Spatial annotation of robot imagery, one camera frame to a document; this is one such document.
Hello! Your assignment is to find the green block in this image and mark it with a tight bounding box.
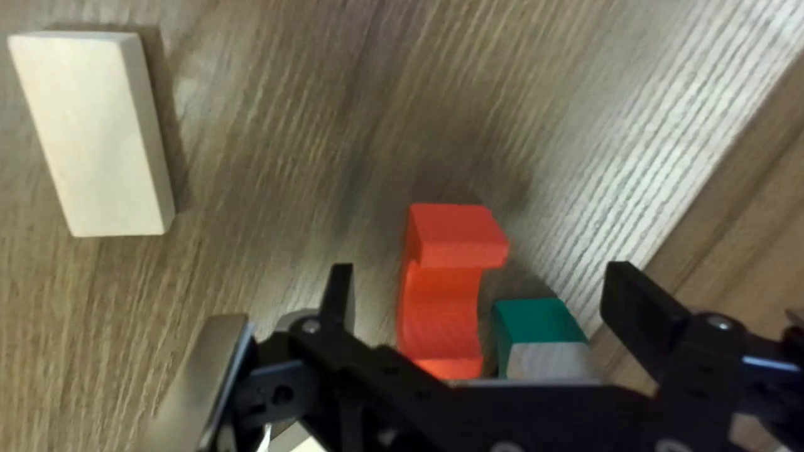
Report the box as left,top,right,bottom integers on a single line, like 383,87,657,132
488,295,589,378

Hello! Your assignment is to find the orange notched block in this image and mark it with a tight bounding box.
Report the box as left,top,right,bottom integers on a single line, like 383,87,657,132
395,201,513,387

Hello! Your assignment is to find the flat wooden block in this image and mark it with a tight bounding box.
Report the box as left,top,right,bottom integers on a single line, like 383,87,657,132
5,26,179,240

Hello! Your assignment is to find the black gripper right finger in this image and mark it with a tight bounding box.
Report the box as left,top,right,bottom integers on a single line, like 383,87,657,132
601,258,804,398

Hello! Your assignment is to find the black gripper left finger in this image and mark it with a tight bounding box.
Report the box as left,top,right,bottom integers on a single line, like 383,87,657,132
195,261,380,452

